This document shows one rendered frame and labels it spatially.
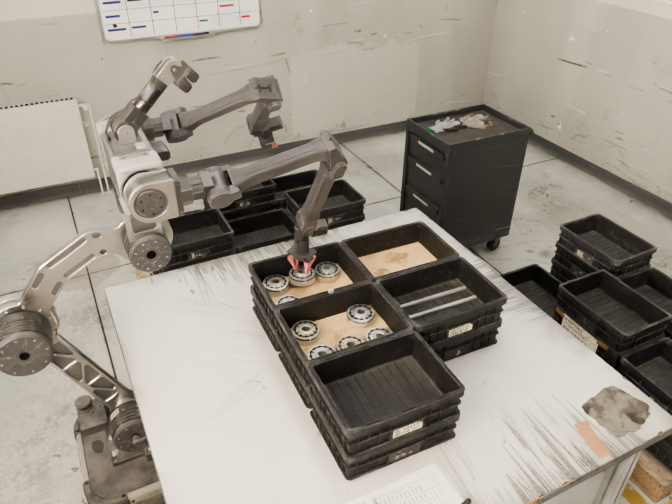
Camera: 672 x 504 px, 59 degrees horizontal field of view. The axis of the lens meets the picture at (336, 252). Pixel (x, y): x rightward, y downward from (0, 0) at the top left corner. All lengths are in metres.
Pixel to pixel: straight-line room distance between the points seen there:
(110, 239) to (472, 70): 4.70
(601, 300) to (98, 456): 2.35
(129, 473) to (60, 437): 0.64
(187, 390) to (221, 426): 0.21
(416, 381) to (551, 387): 0.53
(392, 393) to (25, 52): 3.61
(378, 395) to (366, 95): 4.02
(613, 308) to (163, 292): 2.07
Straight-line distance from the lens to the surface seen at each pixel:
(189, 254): 3.15
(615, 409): 2.27
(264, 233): 3.53
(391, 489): 1.89
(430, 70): 5.92
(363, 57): 5.48
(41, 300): 2.25
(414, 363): 2.05
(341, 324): 2.17
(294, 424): 2.03
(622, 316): 3.06
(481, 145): 3.60
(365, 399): 1.92
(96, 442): 2.73
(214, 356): 2.28
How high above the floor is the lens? 2.26
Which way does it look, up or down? 34 degrees down
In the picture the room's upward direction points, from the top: 1 degrees clockwise
